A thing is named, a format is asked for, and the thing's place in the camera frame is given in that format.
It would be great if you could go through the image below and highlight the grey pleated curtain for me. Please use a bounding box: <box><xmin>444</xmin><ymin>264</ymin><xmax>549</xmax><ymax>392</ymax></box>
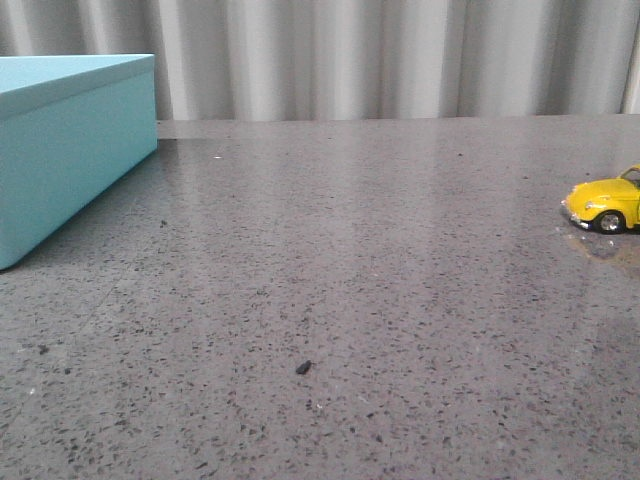
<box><xmin>1</xmin><ymin>1</ymin><xmax>639</xmax><ymax>121</ymax></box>

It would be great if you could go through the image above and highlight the yellow toy beetle car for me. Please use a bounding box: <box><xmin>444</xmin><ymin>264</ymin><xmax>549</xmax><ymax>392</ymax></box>
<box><xmin>561</xmin><ymin>164</ymin><xmax>639</xmax><ymax>234</ymax></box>

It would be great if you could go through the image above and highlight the light blue storage box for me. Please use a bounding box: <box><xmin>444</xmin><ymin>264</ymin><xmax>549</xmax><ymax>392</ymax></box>
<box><xmin>1</xmin><ymin>54</ymin><xmax>157</xmax><ymax>268</ymax></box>

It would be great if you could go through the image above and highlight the small black debris piece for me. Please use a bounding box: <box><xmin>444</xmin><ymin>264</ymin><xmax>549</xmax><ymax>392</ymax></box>
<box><xmin>295</xmin><ymin>360</ymin><xmax>312</xmax><ymax>375</ymax></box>

